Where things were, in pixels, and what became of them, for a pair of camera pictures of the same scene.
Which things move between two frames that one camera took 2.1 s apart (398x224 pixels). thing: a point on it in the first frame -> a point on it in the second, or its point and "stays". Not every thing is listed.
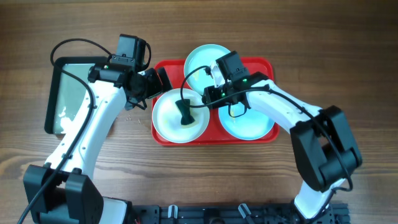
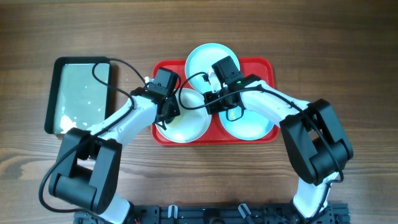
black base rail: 336,213 stays
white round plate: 166,116 stays
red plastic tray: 214,135 stays
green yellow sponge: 186,118 -> 176,121
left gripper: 155,88 -> 173,112
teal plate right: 250,126 stays
